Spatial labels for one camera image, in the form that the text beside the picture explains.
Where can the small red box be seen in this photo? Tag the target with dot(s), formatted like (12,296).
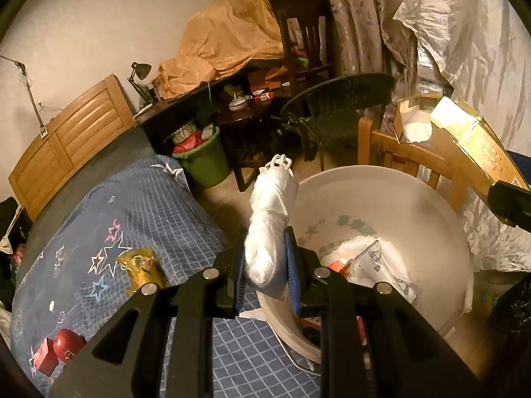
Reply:
(45,356)

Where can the wooden bed headboard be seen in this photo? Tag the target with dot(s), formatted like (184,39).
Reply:
(70,137)

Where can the black wicker chair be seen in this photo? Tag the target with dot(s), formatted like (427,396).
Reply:
(340,103)

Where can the dark round side table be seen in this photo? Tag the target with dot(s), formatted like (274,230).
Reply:
(244,132)

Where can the dark desk lamp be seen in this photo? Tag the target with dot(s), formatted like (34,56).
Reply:
(139,72)

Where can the patterned curtain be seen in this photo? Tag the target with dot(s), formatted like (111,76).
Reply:
(332,12)

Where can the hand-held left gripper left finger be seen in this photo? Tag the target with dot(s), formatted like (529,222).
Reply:
(239,294)

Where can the white plastic basin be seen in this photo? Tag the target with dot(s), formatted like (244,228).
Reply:
(406,211)

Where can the dark wooden chair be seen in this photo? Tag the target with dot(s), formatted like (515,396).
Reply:
(305,33)

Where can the white plastic snack bag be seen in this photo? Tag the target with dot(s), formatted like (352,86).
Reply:
(381,265)

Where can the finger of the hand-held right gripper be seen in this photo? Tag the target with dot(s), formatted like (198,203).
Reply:
(512,205)

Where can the red round ball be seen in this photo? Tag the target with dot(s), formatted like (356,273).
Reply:
(68,346)

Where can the white cloth bundle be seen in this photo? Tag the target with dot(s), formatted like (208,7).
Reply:
(267,224)

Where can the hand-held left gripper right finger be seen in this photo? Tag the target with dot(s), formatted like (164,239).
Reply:
(294,282)

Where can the orange cloth cover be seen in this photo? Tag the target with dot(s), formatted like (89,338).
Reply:
(224,45)

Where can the green plastic bucket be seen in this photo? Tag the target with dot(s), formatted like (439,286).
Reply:
(205,161)

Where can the black plastic bag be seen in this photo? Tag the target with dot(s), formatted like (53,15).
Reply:
(512,302)

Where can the blue checked star blanket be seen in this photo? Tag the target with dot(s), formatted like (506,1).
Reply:
(132,215)

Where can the gold cardboard box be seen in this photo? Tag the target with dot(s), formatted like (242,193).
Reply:
(477,145)

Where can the small open cardboard box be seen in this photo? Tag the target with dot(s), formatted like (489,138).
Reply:
(412,118)

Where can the gold snack packet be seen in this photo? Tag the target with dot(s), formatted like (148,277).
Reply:
(143,269)

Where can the light wooden chair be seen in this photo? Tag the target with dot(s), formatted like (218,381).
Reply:
(398,153)

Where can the white plastic sheet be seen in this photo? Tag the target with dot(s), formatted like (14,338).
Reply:
(477,41)

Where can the dark wooden desk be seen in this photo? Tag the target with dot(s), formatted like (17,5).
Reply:
(166,116)

